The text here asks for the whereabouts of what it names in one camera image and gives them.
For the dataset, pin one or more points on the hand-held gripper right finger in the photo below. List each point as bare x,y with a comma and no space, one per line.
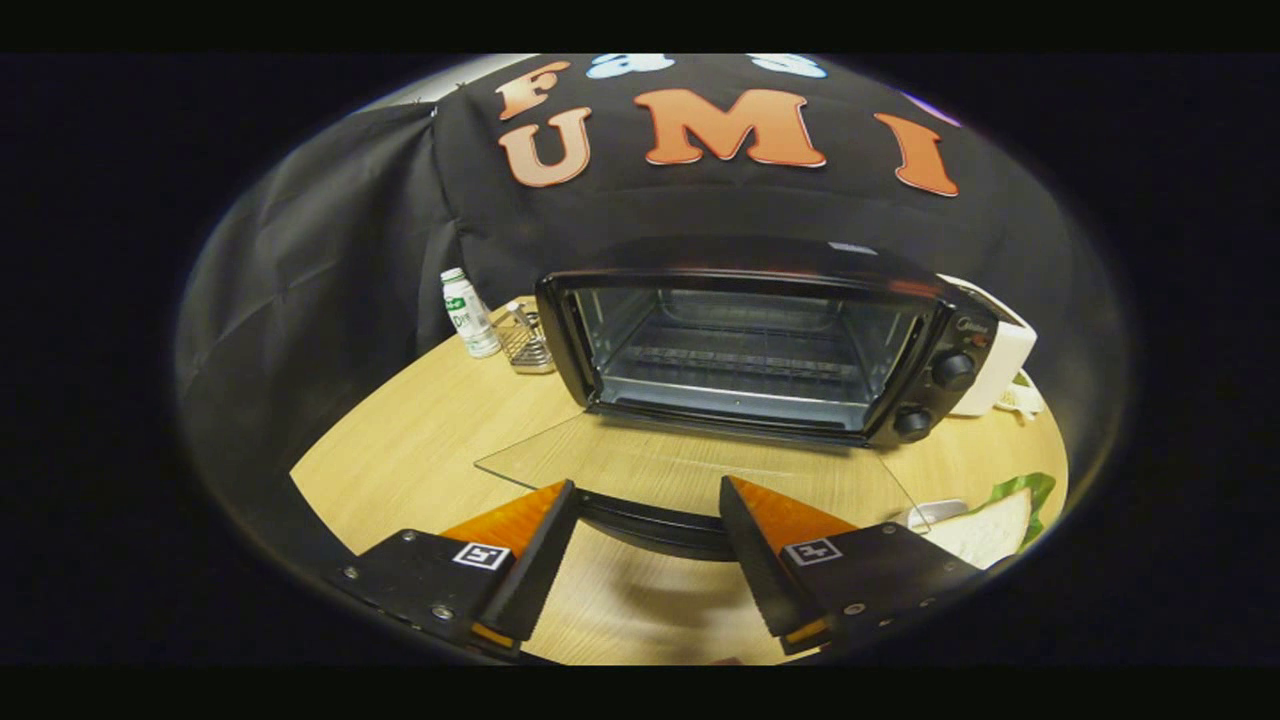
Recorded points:
755,560

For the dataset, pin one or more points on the white rectangular dish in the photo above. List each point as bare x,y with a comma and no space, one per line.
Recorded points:
935,512

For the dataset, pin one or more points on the black toaster oven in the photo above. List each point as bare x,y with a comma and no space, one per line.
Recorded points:
965,345

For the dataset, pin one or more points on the black backdrop cloth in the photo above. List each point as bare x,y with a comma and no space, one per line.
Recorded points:
320,260

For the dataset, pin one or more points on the white toaster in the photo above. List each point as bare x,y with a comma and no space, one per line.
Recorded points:
1010,350

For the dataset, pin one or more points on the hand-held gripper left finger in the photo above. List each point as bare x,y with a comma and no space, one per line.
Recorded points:
540,560

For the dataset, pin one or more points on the white bottle green label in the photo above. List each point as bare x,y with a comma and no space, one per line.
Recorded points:
468,315

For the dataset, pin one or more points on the lettuce sandwich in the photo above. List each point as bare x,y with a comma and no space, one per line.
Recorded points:
985,530

